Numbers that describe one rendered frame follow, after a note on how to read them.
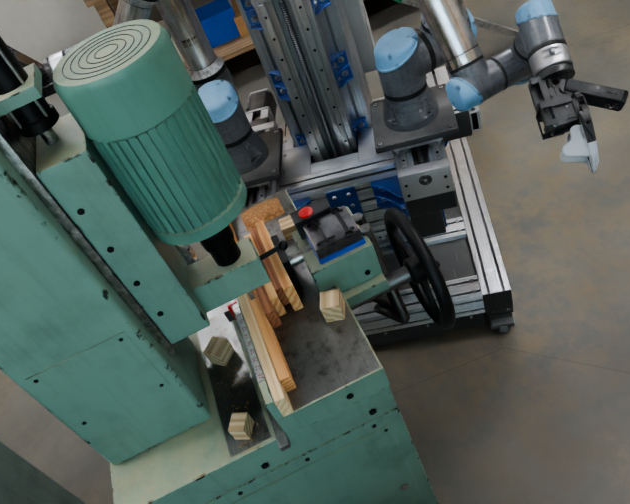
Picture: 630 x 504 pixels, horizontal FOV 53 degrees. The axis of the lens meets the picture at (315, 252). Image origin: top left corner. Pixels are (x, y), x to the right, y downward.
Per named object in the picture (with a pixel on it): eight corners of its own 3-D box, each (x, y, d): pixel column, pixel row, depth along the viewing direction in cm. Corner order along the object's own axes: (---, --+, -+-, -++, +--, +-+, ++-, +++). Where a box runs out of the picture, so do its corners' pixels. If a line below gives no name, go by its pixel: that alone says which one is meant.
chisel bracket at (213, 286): (274, 286, 121) (258, 257, 115) (208, 319, 120) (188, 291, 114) (264, 263, 126) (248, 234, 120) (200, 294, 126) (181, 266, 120)
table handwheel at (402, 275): (474, 318, 119) (403, 186, 125) (380, 365, 119) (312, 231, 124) (449, 327, 148) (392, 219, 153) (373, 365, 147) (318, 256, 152)
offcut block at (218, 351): (219, 346, 140) (212, 335, 137) (234, 349, 138) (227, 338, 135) (210, 363, 137) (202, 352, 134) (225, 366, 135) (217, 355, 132)
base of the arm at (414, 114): (382, 106, 180) (374, 77, 174) (434, 92, 177) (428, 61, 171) (387, 137, 170) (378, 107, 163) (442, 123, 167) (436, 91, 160)
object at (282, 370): (296, 388, 114) (289, 376, 111) (286, 392, 114) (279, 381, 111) (222, 200, 159) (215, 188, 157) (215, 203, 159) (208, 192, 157)
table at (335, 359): (438, 363, 115) (432, 345, 111) (288, 438, 114) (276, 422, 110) (326, 188, 159) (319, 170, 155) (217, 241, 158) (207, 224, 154)
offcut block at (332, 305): (326, 305, 125) (319, 292, 122) (345, 302, 124) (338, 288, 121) (326, 322, 122) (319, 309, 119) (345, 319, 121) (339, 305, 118)
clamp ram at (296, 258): (329, 276, 129) (316, 247, 123) (297, 292, 129) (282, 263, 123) (315, 250, 136) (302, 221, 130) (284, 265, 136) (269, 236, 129)
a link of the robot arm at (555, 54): (565, 57, 127) (570, 37, 120) (571, 78, 126) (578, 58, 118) (527, 69, 129) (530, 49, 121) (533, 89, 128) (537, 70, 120)
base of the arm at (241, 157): (222, 149, 191) (209, 123, 184) (269, 137, 188) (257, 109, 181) (217, 181, 180) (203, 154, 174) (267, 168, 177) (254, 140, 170)
